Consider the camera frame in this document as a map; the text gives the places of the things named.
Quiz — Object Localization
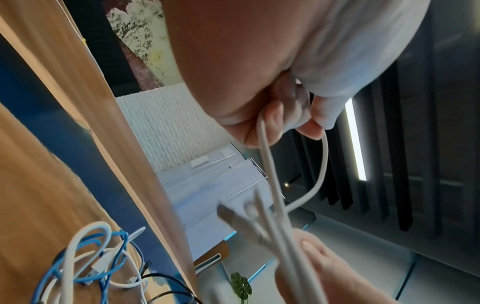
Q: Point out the person's right hand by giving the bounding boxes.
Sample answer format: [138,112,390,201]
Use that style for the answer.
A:
[274,228,400,304]

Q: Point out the person's left hand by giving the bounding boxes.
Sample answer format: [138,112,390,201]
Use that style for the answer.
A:
[163,0,432,149]

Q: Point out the white charging cable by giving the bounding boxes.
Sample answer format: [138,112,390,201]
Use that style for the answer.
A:
[216,112,330,304]

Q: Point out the green plant leaf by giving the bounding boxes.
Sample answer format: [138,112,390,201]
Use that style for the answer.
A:
[229,272,253,298]

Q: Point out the wooden and white cabinet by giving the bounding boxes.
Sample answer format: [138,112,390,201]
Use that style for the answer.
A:
[192,244,230,273]

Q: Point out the long ceiling light strip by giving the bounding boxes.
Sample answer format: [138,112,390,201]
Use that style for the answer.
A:
[344,97,368,182]

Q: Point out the wooden shelf board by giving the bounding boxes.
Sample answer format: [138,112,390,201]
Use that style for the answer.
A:
[0,0,200,304]

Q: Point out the speckled wall picture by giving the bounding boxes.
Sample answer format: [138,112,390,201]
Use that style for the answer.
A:
[106,0,185,90]

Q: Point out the black cable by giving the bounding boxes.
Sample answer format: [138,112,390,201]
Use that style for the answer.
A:
[140,259,205,304]

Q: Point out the blue cable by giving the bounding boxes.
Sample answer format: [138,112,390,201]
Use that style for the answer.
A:
[33,230,148,304]

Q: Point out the thin white cable with plug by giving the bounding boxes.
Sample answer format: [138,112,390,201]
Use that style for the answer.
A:
[73,227,149,304]

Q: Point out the thick white cable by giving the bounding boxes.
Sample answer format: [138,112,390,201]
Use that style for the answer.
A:
[56,221,113,304]

